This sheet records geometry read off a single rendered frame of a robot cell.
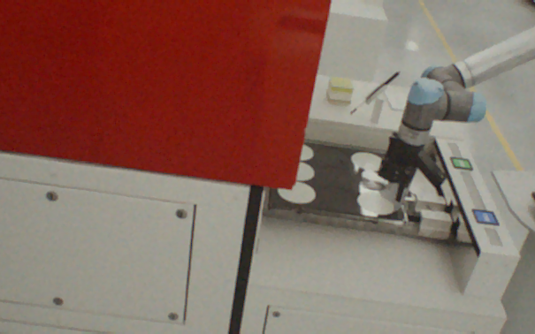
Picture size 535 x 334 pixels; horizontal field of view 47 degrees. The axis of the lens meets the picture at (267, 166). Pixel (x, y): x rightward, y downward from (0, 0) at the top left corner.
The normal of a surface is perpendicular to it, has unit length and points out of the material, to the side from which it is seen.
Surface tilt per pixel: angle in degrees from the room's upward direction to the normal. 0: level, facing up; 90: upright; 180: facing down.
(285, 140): 90
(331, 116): 0
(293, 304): 90
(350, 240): 0
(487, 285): 90
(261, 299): 90
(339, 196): 0
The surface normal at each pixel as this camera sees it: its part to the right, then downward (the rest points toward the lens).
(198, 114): -0.04, 0.52
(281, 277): 0.14, -0.84
